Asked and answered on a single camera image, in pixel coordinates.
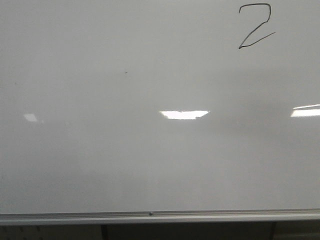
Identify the white whiteboard with aluminium frame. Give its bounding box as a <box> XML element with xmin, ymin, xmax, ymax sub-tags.
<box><xmin>0</xmin><ymin>0</ymin><xmax>320</xmax><ymax>226</ymax></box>

